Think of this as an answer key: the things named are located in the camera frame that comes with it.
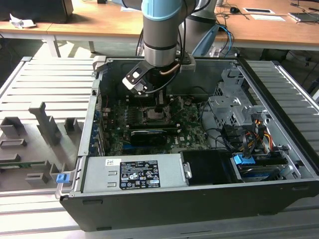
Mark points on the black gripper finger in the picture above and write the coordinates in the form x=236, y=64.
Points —
x=165, y=99
x=157, y=102

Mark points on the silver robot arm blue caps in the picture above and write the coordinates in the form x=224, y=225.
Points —
x=159, y=32

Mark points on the black RAM slot white latches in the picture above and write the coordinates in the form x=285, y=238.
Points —
x=154, y=125
x=169, y=96
x=147, y=101
x=173, y=130

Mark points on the CPU socket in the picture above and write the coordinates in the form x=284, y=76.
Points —
x=143, y=115

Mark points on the silver coin cell battery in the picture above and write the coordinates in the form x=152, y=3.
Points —
x=189, y=101

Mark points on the black graphics card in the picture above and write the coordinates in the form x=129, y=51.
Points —
x=149, y=138

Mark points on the green motherboard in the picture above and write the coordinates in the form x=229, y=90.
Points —
x=192, y=129

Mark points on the silver metal disk bay cage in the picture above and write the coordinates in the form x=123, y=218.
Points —
x=224, y=107

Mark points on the white paper sheet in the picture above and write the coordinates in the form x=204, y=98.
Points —
x=268, y=17
x=129, y=10

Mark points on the black plastic shroud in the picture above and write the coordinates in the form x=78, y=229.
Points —
x=207, y=166

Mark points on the grey power supply with label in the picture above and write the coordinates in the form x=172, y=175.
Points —
x=99, y=174

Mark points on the small black box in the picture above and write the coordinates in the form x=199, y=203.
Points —
x=101, y=1

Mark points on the hard disk in blue carrier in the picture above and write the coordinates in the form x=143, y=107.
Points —
x=243, y=159

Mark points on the black computer mouse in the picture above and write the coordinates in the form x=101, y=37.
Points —
x=234, y=10

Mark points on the black grey open PC case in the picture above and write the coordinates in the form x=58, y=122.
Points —
x=174, y=211

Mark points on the blue plastic case latch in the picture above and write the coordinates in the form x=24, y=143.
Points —
x=62, y=178

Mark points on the white framed black tablet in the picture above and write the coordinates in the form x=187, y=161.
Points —
x=258, y=10

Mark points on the grey parts rack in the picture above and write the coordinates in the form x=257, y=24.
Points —
x=32, y=149

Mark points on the large black box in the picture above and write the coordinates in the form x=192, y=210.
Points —
x=37, y=10

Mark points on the crumpled white paper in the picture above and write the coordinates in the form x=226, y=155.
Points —
x=18, y=23

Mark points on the green RAM stick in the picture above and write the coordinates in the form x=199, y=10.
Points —
x=22, y=164

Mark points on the grey laptop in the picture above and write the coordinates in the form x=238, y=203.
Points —
x=306, y=17

